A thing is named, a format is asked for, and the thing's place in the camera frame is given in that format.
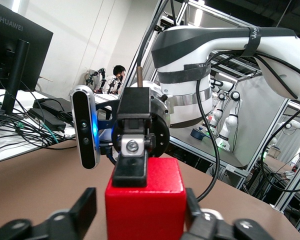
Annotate blue round container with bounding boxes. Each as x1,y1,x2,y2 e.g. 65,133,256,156
190,127,206,140

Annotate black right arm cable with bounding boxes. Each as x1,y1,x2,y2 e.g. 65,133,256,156
196,48,300,202

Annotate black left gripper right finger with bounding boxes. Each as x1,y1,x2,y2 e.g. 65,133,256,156
179,187,300,240

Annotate black right arm strap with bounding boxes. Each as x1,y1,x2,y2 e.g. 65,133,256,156
243,25,263,58

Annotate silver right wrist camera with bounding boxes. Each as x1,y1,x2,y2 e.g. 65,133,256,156
69,84,101,170

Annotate white partition panel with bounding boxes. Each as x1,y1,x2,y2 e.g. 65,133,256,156
233,74,290,168

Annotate red wooden block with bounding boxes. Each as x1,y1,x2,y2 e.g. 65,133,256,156
104,157,188,240

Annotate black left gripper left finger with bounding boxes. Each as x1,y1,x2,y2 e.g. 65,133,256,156
0,187,98,240

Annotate green network cable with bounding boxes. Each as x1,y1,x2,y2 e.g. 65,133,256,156
38,123,62,145

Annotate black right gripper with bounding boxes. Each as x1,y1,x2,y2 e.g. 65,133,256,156
111,87,171,188

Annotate white desk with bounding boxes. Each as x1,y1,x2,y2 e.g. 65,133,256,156
0,88,78,166

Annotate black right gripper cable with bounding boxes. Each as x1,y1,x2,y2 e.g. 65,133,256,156
137,0,176,68

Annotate person with black hair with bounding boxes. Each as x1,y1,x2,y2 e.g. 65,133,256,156
112,64,127,85

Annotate black Huawei monitor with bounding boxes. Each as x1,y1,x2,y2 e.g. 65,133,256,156
0,0,54,116

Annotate black power adapter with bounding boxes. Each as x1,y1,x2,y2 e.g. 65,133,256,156
27,107,67,133
32,97,75,118

